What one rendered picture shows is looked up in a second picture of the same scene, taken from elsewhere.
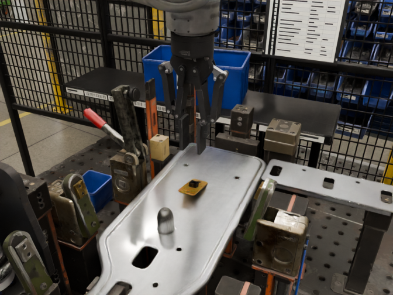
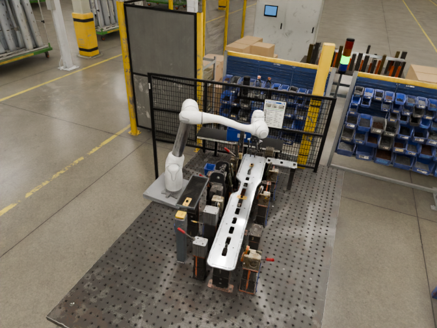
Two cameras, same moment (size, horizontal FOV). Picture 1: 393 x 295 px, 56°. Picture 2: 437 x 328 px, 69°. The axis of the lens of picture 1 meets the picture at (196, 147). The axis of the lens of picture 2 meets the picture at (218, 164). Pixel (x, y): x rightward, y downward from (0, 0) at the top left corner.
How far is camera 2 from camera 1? 2.16 m
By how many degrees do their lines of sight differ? 10
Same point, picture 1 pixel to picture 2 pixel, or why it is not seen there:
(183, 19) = not seen: hidden behind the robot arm
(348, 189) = (286, 163)
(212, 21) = not seen: hidden behind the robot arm
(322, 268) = (280, 185)
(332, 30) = (281, 120)
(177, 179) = (246, 163)
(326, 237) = (280, 178)
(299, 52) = (272, 125)
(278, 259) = (272, 178)
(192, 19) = not seen: hidden behind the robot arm
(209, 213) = (257, 170)
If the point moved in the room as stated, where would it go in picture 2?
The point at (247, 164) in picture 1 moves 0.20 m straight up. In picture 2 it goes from (261, 159) to (264, 140)
